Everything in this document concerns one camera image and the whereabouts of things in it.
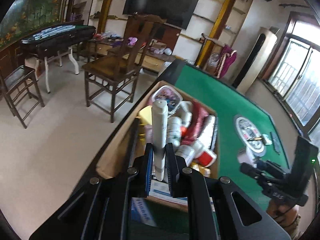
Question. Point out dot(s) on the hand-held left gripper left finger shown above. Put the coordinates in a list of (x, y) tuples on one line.
[(148, 175)]

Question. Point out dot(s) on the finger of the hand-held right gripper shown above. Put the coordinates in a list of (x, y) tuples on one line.
[(251, 170)]

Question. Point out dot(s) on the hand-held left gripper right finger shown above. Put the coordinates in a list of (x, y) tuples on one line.
[(171, 177)]

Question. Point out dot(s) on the white charger plug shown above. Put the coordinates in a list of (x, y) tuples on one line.
[(246, 157)]

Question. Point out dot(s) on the blue white carton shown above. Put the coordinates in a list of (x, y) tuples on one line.
[(160, 190)]

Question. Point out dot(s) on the white pill bottle red label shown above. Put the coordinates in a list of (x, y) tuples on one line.
[(205, 156)]

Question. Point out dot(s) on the cardboard box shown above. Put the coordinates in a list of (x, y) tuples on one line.
[(117, 150)]

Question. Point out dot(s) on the white tube black cap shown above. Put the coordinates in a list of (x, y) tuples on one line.
[(160, 125)]

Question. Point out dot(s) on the red zip pouch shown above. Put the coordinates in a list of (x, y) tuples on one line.
[(197, 120)]

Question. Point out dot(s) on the white bottle orange cap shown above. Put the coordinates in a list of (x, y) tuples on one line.
[(186, 110)]

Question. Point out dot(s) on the person's right hand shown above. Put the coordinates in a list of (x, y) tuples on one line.
[(281, 213)]

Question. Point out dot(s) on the white plastic bottle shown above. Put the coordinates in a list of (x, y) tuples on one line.
[(185, 151)]

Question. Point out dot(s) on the black pen gold end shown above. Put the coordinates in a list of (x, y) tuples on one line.
[(255, 138)]

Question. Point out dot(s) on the white tissue pack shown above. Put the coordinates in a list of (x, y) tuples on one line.
[(266, 139)]

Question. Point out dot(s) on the dark blue flat case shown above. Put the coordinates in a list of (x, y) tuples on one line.
[(275, 142)]

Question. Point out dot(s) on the blue white packet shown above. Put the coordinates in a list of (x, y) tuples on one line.
[(141, 212)]

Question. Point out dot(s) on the round grey table centre disc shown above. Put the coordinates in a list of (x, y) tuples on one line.
[(246, 127)]

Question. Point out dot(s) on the printed clear pencil case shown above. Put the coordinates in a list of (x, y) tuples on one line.
[(166, 97)]

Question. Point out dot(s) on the window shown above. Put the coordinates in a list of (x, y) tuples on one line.
[(297, 85)]

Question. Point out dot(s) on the tall wooden chair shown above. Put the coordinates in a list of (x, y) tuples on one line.
[(117, 67)]

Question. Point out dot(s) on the magenta fringed cloth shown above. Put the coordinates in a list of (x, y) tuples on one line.
[(228, 60)]

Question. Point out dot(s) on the wooden television cabinet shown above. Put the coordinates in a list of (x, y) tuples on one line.
[(150, 60)]

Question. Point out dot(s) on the standing air conditioner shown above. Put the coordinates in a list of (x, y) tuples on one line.
[(262, 55)]

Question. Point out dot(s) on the small cardboard carton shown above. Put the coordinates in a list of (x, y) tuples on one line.
[(158, 46)]

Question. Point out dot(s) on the purple plush toy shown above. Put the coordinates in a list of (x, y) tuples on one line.
[(132, 40)]

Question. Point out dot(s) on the wooden chair with medallion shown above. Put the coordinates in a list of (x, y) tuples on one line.
[(211, 40)]

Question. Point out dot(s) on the dark wooden chair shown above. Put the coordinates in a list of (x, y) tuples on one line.
[(20, 73)]

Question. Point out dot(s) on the black folding mahjong table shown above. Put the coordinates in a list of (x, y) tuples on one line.
[(57, 36)]

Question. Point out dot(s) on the black television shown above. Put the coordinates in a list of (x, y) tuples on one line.
[(160, 5)]

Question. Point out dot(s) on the floral painting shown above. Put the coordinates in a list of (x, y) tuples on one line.
[(27, 12)]

